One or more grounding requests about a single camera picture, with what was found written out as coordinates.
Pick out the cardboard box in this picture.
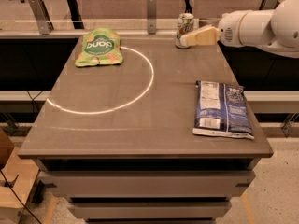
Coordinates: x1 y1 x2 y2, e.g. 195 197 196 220
0 130 38 224

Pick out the upper grey drawer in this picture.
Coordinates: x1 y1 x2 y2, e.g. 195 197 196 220
39 171 255 198

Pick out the blue chip bag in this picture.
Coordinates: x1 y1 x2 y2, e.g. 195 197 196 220
192 80 254 140

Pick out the black cable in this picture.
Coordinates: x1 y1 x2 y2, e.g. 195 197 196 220
0 168 43 224

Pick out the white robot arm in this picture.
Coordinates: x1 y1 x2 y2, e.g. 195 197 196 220
179 0 299 58

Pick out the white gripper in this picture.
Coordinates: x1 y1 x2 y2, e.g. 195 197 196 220
179 11 247 47

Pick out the metal rail bracket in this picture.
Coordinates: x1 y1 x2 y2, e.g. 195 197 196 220
28 0 53 35
147 0 157 35
260 0 278 10

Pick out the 7up soda can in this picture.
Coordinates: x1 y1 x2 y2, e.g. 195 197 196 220
175 13 194 49

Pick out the middle metal rail bracket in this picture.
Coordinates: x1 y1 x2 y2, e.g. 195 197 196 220
147 0 157 35

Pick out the right metal rail bracket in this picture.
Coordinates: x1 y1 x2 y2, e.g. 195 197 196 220
260 0 278 10

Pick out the left metal rail bracket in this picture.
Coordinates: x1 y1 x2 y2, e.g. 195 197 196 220
28 0 53 35

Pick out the green snack bag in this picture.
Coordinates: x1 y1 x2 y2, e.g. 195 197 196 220
75 28 123 67

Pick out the lower grey drawer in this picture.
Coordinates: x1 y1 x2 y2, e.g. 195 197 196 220
69 202 231 220

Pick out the grey drawer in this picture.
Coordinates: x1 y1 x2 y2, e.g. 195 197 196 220
69 202 231 220
39 171 255 198

